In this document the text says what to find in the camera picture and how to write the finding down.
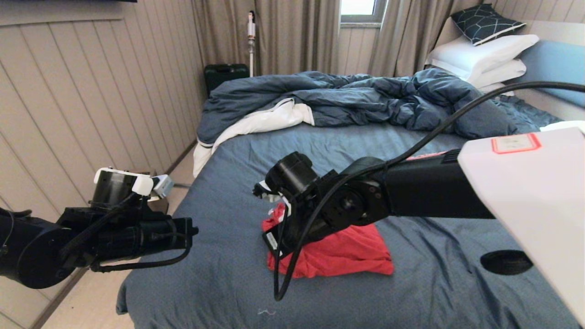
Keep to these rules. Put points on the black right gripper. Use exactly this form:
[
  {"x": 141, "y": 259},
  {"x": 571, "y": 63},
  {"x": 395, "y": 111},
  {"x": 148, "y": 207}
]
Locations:
[{"x": 297, "y": 233}]

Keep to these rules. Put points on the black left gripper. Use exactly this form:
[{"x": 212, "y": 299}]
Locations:
[{"x": 141, "y": 237}]

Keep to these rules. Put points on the red printed t-shirt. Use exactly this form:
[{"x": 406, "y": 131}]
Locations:
[{"x": 352, "y": 256}]

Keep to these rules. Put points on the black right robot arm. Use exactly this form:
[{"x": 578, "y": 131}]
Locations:
[{"x": 434, "y": 187}]

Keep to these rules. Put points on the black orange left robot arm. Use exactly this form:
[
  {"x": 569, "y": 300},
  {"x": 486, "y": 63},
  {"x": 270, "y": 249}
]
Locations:
[{"x": 27, "y": 246}]

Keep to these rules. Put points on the thin grey floor rod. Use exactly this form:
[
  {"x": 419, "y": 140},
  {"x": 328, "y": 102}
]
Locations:
[{"x": 180, "y": 185}]

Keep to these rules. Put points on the blue-grey bed sheet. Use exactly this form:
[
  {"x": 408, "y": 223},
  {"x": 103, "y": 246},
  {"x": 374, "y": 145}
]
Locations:
[{"x": 228, "y": 160}]

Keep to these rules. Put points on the small white thread scrap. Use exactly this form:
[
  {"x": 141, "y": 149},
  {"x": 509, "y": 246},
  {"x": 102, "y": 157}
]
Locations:
[{"x": 261, "y": 313}]

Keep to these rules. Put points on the dark blue crumpled duvet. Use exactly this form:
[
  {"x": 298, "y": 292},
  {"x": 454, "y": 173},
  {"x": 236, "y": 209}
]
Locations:
[{"x": 343, "y": 98}]

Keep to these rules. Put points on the dark green suitcase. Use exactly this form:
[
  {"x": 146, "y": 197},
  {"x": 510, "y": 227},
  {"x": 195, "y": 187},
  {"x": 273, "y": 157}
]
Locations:
[{"x": 224, "y": 76}]

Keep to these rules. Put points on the beige curtain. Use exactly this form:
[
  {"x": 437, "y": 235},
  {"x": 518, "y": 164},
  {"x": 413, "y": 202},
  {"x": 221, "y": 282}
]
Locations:
[
  {"x": 402, "y": 36},
  {"x": 297, "y": 36}
]

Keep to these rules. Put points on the white stick vacuum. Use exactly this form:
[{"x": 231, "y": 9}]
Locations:
[{"x": 251, "y": 28}]

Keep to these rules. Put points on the large white pillow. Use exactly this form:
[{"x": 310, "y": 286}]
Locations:
[{"x": 475, "y": 54}]

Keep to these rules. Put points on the dark geometric patterned cushion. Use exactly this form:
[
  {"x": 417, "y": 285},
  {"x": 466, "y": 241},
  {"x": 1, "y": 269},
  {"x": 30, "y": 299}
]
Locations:
[{"x": 484, "y": 23}]

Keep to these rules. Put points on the blue headboard cushion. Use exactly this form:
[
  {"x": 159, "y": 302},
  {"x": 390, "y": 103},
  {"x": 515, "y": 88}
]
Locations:
[{"x": 557, "y": 64}]

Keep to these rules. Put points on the window with grey frame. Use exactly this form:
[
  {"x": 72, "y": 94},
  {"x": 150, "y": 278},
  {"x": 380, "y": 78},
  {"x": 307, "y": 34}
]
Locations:
[{"x": 358, "y": 6}]

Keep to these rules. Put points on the black wall screen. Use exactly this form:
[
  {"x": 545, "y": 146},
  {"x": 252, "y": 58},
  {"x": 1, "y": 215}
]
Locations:
[{"x": 68, "y": 1}]

